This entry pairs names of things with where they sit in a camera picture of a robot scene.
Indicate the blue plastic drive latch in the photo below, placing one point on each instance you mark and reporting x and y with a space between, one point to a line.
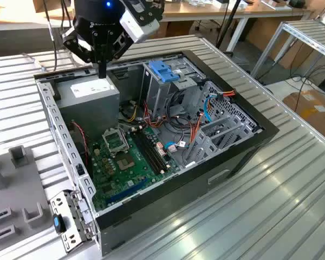
162 70

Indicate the blue expansion slot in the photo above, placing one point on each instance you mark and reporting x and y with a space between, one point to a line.
127 191

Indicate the black square chipset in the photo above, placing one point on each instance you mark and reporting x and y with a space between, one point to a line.
107 188

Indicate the grey metal disk bay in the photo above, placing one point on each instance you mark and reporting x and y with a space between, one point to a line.
204 147

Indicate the metal expansion slot bracket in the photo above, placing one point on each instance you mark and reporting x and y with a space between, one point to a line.
82 210

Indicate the grey parts rack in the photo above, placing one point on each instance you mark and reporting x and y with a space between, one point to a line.
16 189

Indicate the white label sticker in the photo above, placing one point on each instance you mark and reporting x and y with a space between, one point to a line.
191 164

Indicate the open black PC case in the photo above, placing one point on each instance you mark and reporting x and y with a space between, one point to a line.
178 200

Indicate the grey power supply unit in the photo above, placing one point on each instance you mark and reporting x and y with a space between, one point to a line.
89 113

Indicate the brown cardboard box white label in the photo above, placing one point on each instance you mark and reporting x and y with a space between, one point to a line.
314 108

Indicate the wooden desk white frame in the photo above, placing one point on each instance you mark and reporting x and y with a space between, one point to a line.
192 12

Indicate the black blue latch tab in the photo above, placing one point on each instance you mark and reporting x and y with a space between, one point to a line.
57 223

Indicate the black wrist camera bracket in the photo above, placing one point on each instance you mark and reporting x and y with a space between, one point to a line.
149 10

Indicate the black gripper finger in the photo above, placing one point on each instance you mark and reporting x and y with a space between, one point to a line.
120 47
78 47

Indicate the black case fan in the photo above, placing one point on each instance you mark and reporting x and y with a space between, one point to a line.
84 159

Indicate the green motherboard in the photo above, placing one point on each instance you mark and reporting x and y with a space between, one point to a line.
119 180

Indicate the grey metal drive cage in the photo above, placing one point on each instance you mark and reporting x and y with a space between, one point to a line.
157 92

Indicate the metal slat side table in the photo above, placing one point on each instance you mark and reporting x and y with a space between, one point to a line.
308 29

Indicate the black RAM slot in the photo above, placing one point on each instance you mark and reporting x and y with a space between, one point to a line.
145 151
155 151
148 151
152 151

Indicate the black tripod stand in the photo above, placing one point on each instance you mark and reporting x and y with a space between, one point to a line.
227 22

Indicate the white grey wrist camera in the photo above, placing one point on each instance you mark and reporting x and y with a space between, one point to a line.
136 27

